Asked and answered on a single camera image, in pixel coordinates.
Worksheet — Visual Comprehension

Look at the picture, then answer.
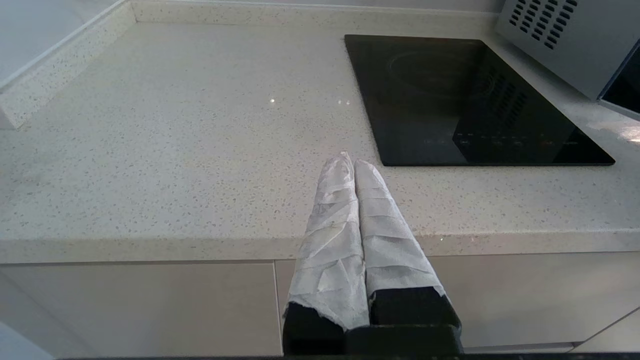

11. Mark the black glass induction cooktop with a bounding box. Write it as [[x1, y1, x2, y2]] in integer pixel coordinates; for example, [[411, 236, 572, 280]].
[[344, 34, 616, 167]]

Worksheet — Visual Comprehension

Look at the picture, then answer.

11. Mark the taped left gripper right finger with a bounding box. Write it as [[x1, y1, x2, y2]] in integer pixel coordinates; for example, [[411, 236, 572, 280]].
[[353, 160, 462, 328]]

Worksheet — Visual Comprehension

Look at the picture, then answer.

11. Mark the black glass microwave door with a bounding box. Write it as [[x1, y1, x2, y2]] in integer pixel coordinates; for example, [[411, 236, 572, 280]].
[[597, 42, 640, 122]]

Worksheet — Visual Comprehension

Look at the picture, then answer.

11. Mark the silver Panasonic microwave oven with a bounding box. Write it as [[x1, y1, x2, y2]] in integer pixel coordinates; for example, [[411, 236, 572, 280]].
[[496, 0, 640, 122]]

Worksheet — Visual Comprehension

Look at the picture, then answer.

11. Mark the beige cabinet door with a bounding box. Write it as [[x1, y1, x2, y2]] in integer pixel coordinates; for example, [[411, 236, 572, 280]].
[[0, 262, 282, 359], [274, 251, 640, 351]]

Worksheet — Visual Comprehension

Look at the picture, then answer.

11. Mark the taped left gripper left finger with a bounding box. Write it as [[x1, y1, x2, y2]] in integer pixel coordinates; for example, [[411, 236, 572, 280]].
[[281, 151, 371, 356]]

